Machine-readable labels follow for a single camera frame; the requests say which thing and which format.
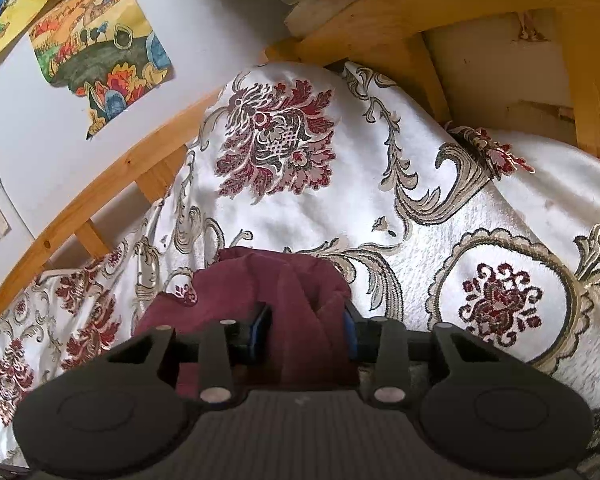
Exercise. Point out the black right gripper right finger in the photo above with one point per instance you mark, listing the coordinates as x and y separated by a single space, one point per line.
472 403

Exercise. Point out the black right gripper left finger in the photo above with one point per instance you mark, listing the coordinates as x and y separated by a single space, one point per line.
121 412

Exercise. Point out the maroon knit garment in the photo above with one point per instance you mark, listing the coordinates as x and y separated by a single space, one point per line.
307 346

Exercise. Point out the white floral bedspread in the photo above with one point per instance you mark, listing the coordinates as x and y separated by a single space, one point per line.
497 232

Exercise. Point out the colourful painting poster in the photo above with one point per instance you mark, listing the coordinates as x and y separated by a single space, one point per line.
104 51

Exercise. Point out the wooden bed frame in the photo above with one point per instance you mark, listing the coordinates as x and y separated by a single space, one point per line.
386 34

